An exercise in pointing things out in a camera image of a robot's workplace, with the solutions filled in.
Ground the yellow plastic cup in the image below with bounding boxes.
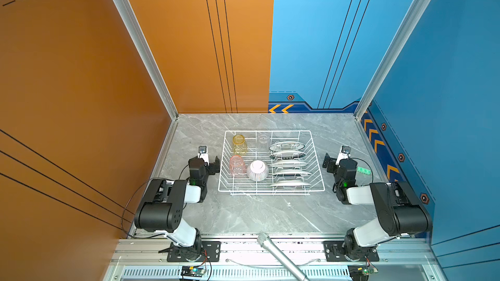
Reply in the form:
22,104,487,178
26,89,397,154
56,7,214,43
233,134,247,155

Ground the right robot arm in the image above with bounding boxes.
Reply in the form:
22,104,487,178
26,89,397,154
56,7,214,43
322,154,432,261

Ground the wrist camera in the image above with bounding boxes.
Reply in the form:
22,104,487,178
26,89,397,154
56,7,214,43
198,146,209,164
336,145,351,165

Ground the circuit board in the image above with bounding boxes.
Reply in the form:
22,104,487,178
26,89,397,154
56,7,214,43
180,266,207,280
348,265,379,281

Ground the white wire dish rack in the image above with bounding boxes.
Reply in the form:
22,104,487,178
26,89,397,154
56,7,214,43
218,130,325,196

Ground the left circuit board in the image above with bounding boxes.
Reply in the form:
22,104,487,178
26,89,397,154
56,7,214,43
180,266,207,280

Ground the teal rimmed white plate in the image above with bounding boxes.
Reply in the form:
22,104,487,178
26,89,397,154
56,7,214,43
269,141,305,152

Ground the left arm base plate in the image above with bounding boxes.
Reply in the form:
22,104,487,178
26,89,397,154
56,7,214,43
167,241,221,263

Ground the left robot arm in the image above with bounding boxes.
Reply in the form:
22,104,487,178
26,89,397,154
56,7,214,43
134,157,221,262

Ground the aluminium front rail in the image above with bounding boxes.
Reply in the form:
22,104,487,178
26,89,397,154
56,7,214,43
103,234,446,280

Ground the right circuit board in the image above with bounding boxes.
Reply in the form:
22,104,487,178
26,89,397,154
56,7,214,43
348,265,379,281

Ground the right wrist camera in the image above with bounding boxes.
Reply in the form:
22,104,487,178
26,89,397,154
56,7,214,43
336,145,351,165

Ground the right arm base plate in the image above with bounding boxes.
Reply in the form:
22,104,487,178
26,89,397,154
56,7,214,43
323,241,380,262

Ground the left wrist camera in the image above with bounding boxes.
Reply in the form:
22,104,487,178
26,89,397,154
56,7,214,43
198,146,209,164

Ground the clear plastic cup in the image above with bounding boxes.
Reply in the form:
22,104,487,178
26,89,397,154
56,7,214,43
256,133,270,152

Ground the pink plastic cup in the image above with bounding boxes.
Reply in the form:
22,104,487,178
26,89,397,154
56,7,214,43
229,155,247,177

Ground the green plastic block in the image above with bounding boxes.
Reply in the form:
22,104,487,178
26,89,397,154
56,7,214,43
357,167,372,175

